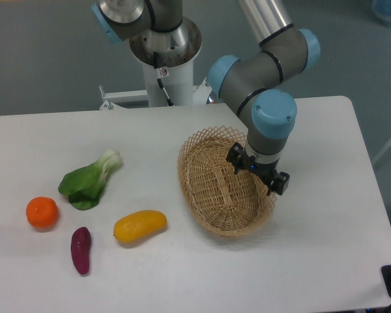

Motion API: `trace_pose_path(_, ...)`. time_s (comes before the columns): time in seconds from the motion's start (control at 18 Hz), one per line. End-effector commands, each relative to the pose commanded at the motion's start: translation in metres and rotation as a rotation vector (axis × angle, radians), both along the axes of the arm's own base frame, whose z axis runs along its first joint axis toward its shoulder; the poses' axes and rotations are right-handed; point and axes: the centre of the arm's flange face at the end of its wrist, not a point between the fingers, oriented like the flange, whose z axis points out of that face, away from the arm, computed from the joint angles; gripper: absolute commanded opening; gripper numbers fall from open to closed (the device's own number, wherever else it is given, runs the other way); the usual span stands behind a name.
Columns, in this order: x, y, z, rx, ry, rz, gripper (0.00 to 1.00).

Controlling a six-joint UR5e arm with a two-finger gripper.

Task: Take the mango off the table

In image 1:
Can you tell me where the green bok choy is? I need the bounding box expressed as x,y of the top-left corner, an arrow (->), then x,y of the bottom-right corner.
58,149 -> 123,211

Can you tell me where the purple sweet potato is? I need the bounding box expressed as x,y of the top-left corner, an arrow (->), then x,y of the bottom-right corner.
70,227 -> 91,275

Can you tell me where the blue plastic bag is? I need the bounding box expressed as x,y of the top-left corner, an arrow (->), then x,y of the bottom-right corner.
372,0 -> 391,27

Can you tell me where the yellow mango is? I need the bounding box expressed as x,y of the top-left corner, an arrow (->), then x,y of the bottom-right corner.
113,210 -> 167,243

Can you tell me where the woven wicker basket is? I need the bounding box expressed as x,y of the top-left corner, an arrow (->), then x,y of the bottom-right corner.
177,126 -> 276,238

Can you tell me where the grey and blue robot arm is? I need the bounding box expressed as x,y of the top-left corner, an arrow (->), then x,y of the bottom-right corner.
91,1 -> 321,194

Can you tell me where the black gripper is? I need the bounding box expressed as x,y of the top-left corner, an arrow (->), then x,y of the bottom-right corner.
225,142 -> 290,196

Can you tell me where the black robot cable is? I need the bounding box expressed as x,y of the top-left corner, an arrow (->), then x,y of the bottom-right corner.
152,51 -> 176,107

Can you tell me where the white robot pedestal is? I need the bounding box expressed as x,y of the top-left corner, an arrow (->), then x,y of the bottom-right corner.
99,17 -> 214,110

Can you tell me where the orange tangerine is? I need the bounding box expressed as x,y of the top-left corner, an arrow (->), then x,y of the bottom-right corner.
25,196 -> 59,228

